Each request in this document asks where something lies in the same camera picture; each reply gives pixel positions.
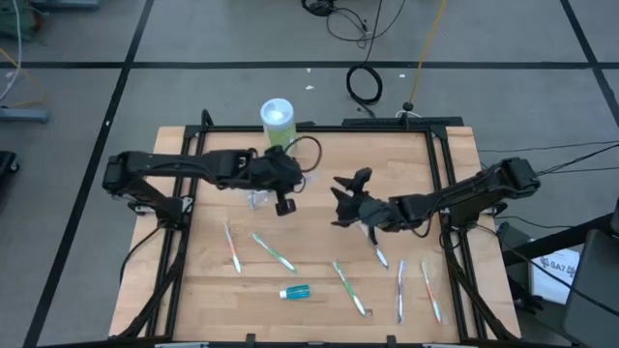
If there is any teal mouthwash bottle white cap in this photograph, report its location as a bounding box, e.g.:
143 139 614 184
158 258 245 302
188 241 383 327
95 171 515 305
279 283 312 302

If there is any black aluminium table frame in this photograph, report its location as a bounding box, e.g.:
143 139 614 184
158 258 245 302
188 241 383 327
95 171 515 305
108 108 523 348

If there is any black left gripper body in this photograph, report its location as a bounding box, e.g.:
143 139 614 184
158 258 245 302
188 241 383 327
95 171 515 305
249 144 305 193

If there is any black office chair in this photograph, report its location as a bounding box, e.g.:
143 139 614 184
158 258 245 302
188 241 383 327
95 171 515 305
562 228 619 348

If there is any orange toothbrush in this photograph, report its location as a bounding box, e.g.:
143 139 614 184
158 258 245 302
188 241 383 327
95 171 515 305
419 259 445 325
222 220 243 275

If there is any yellow hanging cable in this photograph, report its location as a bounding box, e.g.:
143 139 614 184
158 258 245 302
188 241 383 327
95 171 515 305
407 0 449 105

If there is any green equipment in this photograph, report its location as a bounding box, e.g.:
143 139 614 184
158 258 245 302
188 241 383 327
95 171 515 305
0 0 43 41

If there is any black diagonal frame bar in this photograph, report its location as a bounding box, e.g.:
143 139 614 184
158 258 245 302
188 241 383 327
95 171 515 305
502 212 619 267

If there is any coiled black cable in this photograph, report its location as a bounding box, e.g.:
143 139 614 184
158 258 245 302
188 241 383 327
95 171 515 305
344 0 386 119

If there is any green toothbrush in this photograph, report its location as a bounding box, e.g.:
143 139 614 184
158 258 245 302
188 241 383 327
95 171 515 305
332 261 373 319
250 232 299 274

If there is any grey-blue cart base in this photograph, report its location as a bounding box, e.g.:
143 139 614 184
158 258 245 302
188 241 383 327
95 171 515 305
29 0 102 12

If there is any grey metal stand base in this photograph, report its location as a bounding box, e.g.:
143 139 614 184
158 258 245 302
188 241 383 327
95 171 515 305
0 106 51 125

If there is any green wipes canister white lid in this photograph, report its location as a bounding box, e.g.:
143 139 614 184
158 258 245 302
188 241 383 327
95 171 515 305
259 98 298 149

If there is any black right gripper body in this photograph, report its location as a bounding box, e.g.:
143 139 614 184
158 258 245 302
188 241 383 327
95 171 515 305
360 190 402 246

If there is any tangled black cable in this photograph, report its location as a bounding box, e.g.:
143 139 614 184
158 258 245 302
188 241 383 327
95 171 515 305
301 0 408 49

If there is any purple toothbrush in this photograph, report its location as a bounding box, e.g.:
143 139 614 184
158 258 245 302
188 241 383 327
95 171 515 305
396 259 407 324
367 231 390 271

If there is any black left wrist camera cable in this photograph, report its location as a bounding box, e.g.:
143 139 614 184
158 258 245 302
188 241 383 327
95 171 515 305
283 134 324 174

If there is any black floor object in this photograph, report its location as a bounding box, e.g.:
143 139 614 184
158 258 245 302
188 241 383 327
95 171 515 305
0 150 21 190

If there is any white printed box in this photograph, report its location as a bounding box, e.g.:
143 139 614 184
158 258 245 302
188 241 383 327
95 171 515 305
530 247 581 306

